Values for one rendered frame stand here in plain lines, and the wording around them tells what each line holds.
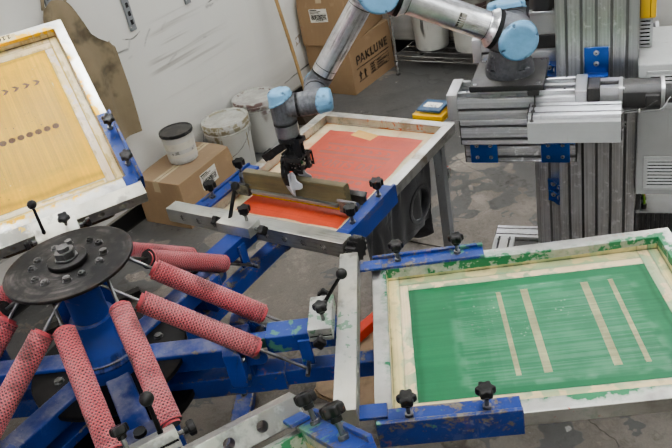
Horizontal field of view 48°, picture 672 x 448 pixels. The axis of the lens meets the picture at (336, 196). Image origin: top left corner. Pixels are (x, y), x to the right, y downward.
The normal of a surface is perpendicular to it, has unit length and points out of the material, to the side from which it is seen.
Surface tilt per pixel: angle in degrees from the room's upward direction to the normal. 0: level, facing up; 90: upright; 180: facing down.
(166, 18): 90
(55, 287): 0
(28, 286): 0
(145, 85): 90
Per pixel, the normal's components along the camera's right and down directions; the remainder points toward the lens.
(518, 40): 0.11, 0.54
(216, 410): -0.17, -0.85
